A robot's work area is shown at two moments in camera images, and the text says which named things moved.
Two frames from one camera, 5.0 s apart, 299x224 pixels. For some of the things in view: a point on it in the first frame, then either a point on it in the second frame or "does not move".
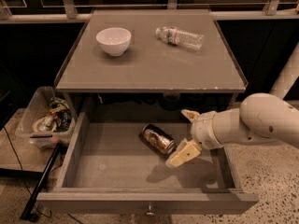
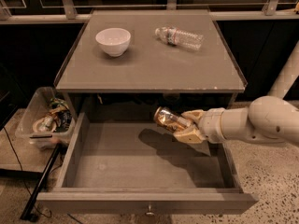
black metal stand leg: x=26 y=214 does not move
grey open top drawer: x=118 y=161 does not move
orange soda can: x=157 y=138 → x=169 y=119
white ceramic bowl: x=114 y=40 does not move
